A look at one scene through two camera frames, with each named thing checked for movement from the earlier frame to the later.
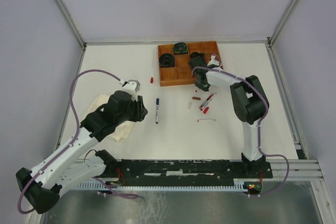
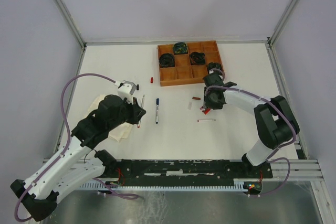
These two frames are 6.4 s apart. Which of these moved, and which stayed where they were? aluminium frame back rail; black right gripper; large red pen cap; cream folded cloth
Moved: black right gripper
Stayed: large red pen cap; cream folded cloth; aluminium frame back rail
